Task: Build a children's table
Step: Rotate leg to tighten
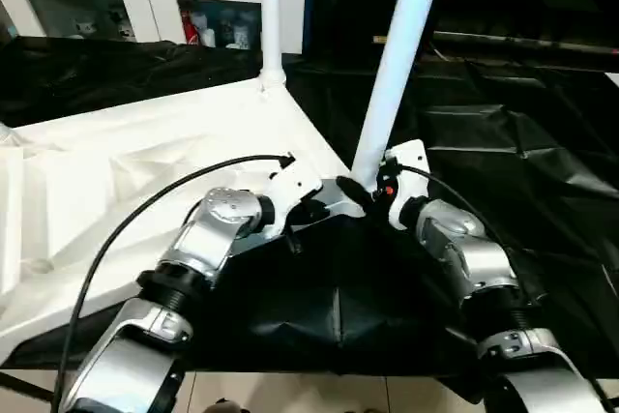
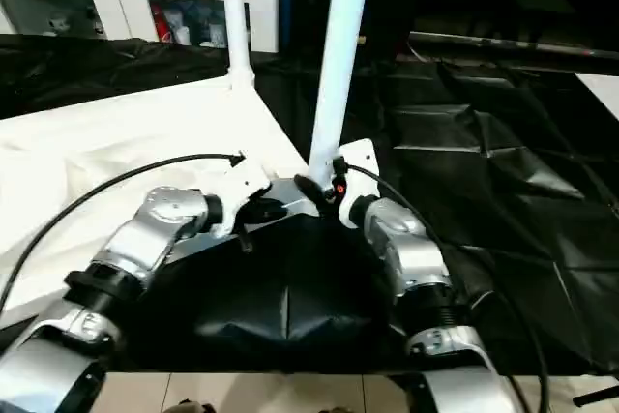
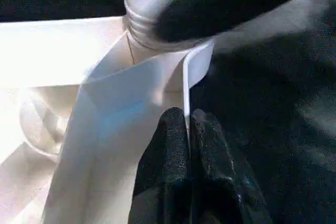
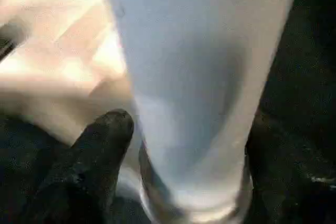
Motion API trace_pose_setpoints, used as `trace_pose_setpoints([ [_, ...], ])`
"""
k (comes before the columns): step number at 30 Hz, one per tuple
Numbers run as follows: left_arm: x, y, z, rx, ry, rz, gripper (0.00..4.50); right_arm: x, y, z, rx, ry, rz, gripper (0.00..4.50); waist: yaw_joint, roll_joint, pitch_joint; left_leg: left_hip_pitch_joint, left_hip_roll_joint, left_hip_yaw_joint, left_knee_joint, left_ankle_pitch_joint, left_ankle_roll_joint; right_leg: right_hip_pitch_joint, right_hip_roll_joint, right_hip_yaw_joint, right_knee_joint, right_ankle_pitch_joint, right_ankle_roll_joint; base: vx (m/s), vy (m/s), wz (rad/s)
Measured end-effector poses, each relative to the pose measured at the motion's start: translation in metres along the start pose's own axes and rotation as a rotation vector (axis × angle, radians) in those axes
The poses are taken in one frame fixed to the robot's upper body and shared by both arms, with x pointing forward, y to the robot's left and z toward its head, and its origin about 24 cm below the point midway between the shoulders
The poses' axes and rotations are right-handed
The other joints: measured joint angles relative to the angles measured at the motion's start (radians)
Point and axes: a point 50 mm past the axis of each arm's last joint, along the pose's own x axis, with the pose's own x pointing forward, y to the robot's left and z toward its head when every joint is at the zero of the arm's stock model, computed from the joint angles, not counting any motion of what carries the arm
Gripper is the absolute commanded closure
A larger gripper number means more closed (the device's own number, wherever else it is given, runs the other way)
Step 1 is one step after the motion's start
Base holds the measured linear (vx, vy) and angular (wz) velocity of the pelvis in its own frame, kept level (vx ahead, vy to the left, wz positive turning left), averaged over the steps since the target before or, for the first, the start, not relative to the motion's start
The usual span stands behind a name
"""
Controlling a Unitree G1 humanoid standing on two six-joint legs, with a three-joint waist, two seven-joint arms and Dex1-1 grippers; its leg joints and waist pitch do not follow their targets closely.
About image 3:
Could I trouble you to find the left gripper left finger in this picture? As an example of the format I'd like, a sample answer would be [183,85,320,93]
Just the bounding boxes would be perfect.
[129,106,192,224]

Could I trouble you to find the white plastic table top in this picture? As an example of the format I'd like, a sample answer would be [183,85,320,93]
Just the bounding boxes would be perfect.
[0,17,215,224]

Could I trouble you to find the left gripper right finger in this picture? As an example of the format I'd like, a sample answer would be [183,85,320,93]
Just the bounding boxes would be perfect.
[190,109,271,224]

